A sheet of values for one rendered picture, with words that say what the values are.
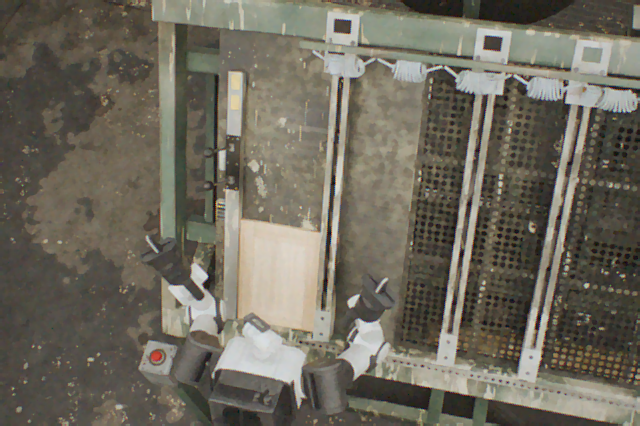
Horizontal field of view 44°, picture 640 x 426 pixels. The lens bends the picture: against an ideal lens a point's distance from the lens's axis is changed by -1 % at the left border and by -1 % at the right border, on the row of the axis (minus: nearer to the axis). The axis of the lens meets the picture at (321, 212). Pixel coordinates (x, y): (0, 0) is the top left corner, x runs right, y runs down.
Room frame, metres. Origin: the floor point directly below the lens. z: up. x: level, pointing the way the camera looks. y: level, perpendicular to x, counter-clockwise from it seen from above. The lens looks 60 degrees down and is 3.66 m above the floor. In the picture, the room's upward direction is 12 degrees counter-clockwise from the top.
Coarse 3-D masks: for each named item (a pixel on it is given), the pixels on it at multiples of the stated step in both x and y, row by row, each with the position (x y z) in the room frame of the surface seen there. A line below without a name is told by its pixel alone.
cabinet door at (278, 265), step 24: (240, 240) 1.41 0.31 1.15; (264, 240) 1.39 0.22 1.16; (288, 240) 1.36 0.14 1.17; (312, 240) 1.33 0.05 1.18; (240, 264) 1.36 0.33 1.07; (264, 264) 1.33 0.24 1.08; (288, 264) 1.30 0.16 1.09; (312, 264) 1.27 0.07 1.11; (240, 288) 1.30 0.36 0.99; (264, 288) 1.27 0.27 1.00; (288, 288) 1.24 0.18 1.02; (312, 288) 1.22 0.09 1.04; (240, 312) 1.24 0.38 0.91; (264, 312) 1.21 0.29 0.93; (288, 312) 1.18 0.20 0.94; (312, 312) 1.16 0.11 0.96
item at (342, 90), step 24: (336, 72) 1.53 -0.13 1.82; (336, 96) 1.58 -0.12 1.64; (336, 120) 1.55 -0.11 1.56; (336, 144) 1.50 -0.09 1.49; (336, 168) 1.45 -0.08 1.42; (336, 192) 1.38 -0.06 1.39; (336, 216) 1.33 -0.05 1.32; (336, 240) 1.28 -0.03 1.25; (336, 264) 1.24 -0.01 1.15; (336, 288) 1.19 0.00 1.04
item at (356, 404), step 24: (432, 216) 1.59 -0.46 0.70; (456, 216) 1.56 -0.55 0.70; (480, 240) 1.43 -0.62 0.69; (192, 264) 1.55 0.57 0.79; (504, 264) 1.38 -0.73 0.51; (600, 264) 1.23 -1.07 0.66; (624, 264) 1.20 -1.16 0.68; (432, 312) 1.11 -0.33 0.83; (360, 408) 0.99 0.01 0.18; (384, 408) 0.97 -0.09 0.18; (408, 408) 0.94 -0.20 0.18
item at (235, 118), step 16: (240, 80) 1.74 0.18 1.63; (240, 96) 1.71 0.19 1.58; (240, 112) 1.68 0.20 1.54; (240, 128) 1.65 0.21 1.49; (240, 144) 1.61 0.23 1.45; (240, 160) 1.58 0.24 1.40; (240, 176) 1.55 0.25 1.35; (240, 192) 1.52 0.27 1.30; (240, 208) 1.49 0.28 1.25; (224, 256) 1.38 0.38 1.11; (224, 272) 1.34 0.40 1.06; (224, 288) 1.30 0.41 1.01
